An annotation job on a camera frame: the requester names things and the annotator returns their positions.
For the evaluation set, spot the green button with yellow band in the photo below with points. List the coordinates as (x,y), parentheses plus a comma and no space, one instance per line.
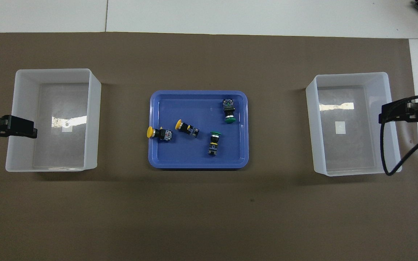
(214,143)

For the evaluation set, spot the translucent white plastic box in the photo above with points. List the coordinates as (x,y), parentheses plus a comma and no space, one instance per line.
(24,108)
(376,145)

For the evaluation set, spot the yellow push button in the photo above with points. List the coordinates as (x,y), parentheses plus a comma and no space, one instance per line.
(158,133)
(186,128)

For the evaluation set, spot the brown paper mat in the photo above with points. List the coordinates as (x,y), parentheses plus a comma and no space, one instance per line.
(201,210)

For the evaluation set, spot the blue plastic tray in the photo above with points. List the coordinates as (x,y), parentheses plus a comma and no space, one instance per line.
(194,156)

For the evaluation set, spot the small white label sticker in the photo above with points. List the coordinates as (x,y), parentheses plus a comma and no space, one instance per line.
(66,127)
(340,127)

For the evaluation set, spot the green push button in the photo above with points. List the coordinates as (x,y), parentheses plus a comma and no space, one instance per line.
(229,108)

